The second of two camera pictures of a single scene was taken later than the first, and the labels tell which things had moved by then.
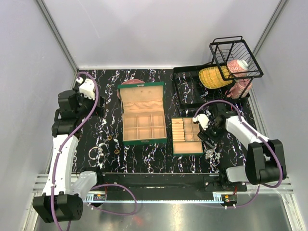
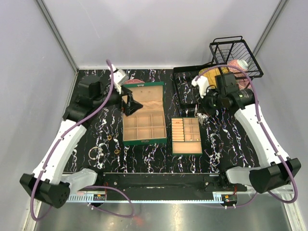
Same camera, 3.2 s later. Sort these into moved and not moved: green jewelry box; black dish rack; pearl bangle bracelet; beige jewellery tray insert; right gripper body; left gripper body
Moved: left gripper body; right gripper body
Not moved: pearl bangle bracelet; beige jewellery tray insert; green jewelry box; black dish rack
